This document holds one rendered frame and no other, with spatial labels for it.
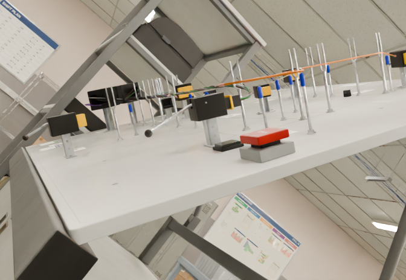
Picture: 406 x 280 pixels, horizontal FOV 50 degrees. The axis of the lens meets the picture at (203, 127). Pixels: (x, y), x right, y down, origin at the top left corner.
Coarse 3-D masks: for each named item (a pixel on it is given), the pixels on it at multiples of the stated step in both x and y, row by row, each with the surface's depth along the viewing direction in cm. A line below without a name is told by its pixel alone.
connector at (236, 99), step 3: (231, 96) 78; (234, 96) 78; (237, 96) 78; (225, 99) 77; (228, 99) 77; (234, 99) 78; (237, 99) 78; (225, 102) 77; (228, 102) 77; (234, 102) 78; (237, 102) 78; (240, 102) 78; (228, 105) 77; (234, 105) 78; (237, 105) 78; (240, 105) 78; (228, 108) 77
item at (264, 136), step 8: (272, 128) 62; (240, 136) 61; (248, 136) 59; (256, 136) 58; (264, 136) 58; (272, 136) 58; (280, 136) 59; (288, 136) 59; (256, 144) 58; (264, 144) 59; (272, 144) 59
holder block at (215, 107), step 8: (200, 96) 78; (208, 96) 75; (216, 96) 76; (192, 104) 76; (200, 104) 75; (208, 104) 75; (216, 104) 76; (224, 104) 76; (192, 112) 77; (200, 112) 75; (208, 112) 75; (216, 112) 76; (224, 112) 76; (192, 120) 78; (200, 120) 75
